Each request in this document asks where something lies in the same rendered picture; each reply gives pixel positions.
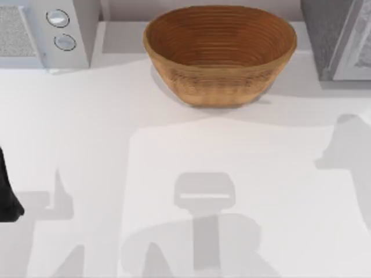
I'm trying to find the brown woven basket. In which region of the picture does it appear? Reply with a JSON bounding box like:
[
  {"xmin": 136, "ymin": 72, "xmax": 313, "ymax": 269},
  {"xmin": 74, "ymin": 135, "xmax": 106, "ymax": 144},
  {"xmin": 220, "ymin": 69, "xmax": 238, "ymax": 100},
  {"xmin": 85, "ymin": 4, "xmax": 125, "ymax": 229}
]
[{"xmin": 143, "ymin": 5, "xmax": 298, "ymax": 109}]

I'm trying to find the pale microwave oven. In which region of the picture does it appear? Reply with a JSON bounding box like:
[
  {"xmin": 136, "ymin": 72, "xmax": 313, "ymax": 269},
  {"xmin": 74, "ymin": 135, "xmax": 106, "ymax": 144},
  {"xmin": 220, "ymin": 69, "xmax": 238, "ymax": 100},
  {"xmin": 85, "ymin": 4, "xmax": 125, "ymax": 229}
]
[{"xmin": 0, "ymin": 0, "xmax": 102, "ymax": 70}]

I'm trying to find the round microwave knob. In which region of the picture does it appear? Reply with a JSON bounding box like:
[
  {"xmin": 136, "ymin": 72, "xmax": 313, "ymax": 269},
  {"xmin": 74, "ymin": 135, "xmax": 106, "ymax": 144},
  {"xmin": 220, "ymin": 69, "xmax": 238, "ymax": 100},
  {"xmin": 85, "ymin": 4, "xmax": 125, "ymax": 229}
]
[
  {"xmin": 53, "ymin": 32, "xmax": 78, "ymax": 52},
  {"xmin": 45, "ymin": 9, "xmax": 71, "ymax": 28}
]

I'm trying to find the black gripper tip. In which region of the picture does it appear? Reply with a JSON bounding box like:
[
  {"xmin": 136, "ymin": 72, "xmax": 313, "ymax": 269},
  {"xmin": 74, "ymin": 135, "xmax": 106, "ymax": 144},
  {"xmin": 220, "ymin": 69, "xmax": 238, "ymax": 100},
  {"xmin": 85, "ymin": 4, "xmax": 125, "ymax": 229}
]
[{"xmin": 0, "ymin": 148, "xmax": 25, "ymax": 224}]

